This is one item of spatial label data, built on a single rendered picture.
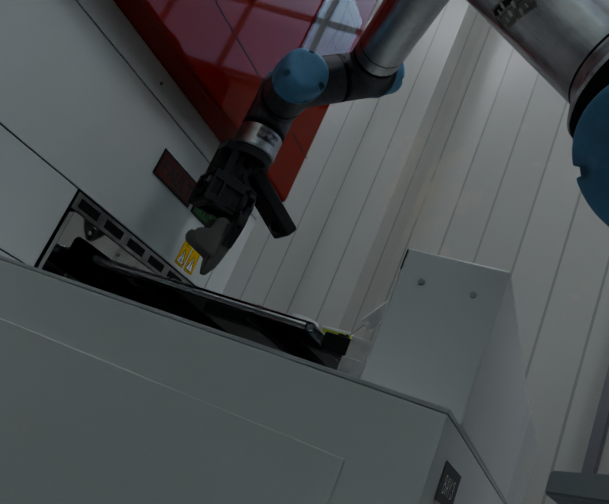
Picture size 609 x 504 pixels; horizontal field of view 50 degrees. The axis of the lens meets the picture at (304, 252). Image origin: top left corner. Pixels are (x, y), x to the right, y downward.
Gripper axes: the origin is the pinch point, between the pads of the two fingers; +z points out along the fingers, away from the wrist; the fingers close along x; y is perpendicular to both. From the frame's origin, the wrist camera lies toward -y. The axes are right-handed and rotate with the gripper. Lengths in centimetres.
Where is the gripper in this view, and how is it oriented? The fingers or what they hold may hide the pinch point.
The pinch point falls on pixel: (209, 269)
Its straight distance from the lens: 102.5
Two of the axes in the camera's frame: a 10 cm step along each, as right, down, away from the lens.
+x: 5.2, -0.7, -8.5
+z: -3.8, 8.7, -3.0
